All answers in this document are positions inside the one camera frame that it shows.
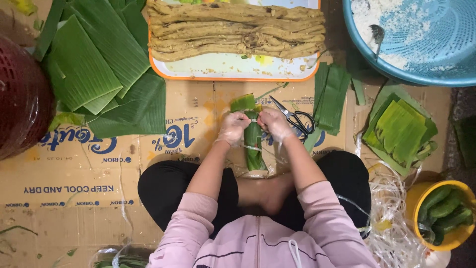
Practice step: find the person's left hand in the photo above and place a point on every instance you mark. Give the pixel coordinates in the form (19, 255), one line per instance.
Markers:
(231, 128)

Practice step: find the person's right hand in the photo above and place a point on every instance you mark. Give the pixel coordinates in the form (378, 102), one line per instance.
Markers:
(275, 124)

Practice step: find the person's left fingers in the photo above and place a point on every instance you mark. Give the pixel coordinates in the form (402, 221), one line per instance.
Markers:
(243, 118)

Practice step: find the person's right fingers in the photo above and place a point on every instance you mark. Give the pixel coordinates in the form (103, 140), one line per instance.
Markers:
(263, 118)

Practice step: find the banana leaf roll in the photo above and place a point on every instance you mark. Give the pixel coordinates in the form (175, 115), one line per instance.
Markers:
(253, 137)

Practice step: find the orange rimmed white tray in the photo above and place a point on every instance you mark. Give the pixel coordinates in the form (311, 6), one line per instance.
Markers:
(230, 69)

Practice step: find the stack of narrow leaf strips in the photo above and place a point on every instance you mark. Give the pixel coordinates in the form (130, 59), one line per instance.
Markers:
(331, 96)

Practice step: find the person's bare foot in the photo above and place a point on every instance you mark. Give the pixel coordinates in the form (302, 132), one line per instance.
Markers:
(269, 195)

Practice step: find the pile of brown filling sticks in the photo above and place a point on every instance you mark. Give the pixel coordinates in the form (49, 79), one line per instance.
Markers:
(234, 33)

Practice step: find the person's black trousers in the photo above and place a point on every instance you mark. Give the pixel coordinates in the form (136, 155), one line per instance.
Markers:
(167, 193)

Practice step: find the person's pink hooded jacket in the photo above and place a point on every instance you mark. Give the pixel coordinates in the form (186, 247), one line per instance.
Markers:
(260, 238)

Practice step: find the stack of small cut leaves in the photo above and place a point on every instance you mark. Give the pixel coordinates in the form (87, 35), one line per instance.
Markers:
(399, 132)

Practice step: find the metal spoon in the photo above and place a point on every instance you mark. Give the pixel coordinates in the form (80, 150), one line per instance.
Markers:
(377, 37)

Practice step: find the white sticky rice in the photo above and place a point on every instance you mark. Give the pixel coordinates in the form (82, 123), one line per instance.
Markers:
(375, 26)

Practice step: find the pile of large banana leaves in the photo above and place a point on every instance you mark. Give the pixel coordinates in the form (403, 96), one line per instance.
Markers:
(104, 63)

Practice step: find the flattened printed cardboard sheet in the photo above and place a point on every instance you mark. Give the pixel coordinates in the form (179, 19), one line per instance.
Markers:
(93, 178)

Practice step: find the blue plastic basket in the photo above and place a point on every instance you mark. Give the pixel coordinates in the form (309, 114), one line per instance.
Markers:
(427, 37)

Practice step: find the pile of wrapped green rolls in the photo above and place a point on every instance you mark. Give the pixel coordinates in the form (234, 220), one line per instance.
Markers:
(444, 212)

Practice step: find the yellow plastic bucket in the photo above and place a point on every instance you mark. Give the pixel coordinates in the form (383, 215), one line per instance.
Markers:
(442, 238)

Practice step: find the dark red plastic basket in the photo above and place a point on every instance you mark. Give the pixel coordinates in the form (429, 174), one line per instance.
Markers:
(20, 100)

